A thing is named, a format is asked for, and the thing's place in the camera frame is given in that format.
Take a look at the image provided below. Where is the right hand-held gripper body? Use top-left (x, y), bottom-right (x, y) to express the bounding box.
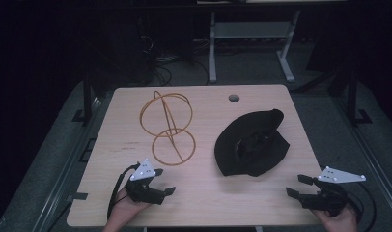
top-left (299, 165), bottom-right (368, 218)

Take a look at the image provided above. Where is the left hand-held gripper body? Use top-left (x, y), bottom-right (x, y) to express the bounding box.
top-left (124, 158), bottom-right (166, 206)

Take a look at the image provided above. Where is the black brimmed hat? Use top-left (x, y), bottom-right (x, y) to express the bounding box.
top-left (213, 108), bottom-right (291, 178)

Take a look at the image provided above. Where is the gold wire hat rack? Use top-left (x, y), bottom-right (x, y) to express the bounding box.
top-left (139, 90), bottom-right (197, 167)

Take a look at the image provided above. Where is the person's right hand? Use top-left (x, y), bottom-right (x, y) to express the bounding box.
top-left (310, 206), bottom-right (360, 232)

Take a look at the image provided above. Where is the person's left hand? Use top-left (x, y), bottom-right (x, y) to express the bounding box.
top-left (107, 188), bottom-right (154, 228)

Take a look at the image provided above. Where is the black metal stand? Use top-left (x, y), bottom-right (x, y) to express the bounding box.
top-left (344, 61), bottom-right (374, 127)
top-left (71, 62), bottom-right (99, 126)

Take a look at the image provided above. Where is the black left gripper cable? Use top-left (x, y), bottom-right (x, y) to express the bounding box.
top-left (106, 162), bottom-right (141, 221)

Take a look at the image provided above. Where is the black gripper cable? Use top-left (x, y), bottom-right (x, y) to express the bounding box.
top-left (344, 181), bottom-right (378, 232)
top-left (106, 162), bottom-right (141, 221)

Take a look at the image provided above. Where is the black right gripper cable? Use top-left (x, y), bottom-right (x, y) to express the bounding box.
top-left (344, 181), bottom-right (378, 232)

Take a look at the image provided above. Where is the aluminium frame rail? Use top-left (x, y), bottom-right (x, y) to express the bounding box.
top-left (31, 95), bottom-right (103, 232)
top-left (332, 96), bottom-right (392, 211)

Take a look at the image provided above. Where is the tangle of floor cables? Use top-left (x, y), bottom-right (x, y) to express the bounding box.
top-left (138, 33), bottom-right (211, 87)

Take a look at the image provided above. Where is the grey metal desk frame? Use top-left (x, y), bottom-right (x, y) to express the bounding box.
top-left (208, 9), bottom-right (302, 84)

